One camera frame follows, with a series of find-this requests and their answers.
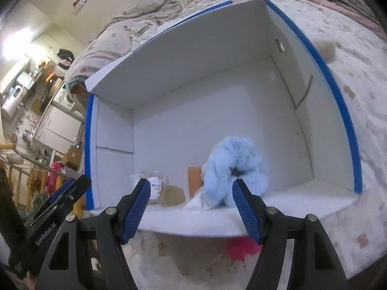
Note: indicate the clear plastic packet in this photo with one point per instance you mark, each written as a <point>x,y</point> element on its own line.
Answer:
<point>157,182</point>

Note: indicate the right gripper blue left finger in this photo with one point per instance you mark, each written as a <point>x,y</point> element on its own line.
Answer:
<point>87,253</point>

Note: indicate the white washing machine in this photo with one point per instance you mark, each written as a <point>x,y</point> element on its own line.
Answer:
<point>63,101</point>

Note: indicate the light blue fluffy scrunchie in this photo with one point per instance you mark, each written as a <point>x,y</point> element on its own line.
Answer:
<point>235,157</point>

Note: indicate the yellow wooden rack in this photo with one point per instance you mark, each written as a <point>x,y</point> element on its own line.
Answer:
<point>27,178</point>

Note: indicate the white kitchen cabinet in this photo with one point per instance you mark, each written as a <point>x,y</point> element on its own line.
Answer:
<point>57,130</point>

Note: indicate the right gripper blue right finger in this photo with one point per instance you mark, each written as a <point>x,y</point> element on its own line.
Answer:
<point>315,263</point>

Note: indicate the white patterned bed sheet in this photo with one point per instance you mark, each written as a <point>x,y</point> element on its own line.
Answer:
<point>358,233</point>

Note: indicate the beige patterned duvet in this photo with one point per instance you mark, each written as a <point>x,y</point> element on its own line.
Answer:
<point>120,36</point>

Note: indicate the blue white cardboard box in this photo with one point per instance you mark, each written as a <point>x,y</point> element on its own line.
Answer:
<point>237,68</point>

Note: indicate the white sock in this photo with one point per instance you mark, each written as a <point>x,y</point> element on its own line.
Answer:
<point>197,203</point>

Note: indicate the cardboard box on floor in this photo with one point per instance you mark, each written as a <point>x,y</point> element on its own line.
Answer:
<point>72,159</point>

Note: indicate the pink rubber duck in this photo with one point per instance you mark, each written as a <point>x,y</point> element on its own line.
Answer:
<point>239,248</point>

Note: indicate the tan round puff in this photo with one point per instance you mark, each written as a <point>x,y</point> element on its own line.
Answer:
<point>171,195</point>

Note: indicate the cream fluffy plush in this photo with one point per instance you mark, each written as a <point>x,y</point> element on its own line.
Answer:
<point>326,47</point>

